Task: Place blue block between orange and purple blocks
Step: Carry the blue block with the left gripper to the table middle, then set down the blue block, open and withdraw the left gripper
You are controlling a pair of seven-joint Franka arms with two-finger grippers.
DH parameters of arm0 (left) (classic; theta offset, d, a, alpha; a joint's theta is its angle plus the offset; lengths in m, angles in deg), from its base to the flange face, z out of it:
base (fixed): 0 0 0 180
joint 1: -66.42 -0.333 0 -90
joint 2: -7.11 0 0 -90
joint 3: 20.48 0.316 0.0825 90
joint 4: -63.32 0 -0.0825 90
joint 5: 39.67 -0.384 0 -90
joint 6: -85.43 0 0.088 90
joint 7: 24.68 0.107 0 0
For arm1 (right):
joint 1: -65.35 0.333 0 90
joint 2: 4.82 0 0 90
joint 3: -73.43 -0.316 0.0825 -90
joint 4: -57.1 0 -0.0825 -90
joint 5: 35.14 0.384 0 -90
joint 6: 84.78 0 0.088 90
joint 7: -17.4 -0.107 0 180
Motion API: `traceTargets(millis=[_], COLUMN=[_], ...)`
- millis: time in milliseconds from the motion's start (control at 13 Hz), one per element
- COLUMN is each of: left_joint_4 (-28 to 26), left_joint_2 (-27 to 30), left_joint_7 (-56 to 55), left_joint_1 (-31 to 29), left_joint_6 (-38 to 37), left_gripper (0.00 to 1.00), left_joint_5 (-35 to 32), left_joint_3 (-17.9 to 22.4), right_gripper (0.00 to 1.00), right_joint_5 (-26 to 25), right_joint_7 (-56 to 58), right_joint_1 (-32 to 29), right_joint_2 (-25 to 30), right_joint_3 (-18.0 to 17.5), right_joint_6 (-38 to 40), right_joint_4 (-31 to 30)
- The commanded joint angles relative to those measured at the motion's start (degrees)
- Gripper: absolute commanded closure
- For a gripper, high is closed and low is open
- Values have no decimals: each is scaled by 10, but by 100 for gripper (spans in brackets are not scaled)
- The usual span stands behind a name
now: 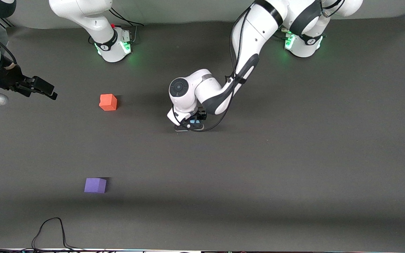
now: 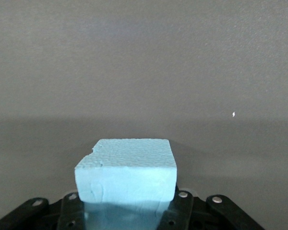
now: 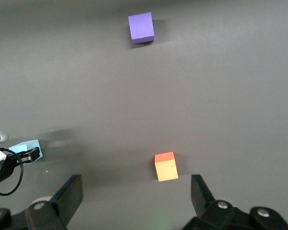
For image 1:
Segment orange foam block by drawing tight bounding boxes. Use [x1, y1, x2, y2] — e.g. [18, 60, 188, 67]
[99, 94, 118, 111]

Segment purple foam block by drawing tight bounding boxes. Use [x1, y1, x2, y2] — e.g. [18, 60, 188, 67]
[84, 178, 107, 194]

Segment black right arm base cables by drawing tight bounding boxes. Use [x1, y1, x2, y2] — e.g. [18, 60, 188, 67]
[109, 8, 145, 44]

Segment black looped table cable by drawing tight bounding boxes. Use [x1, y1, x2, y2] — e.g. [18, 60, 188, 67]
[31, 217, 85, 252]

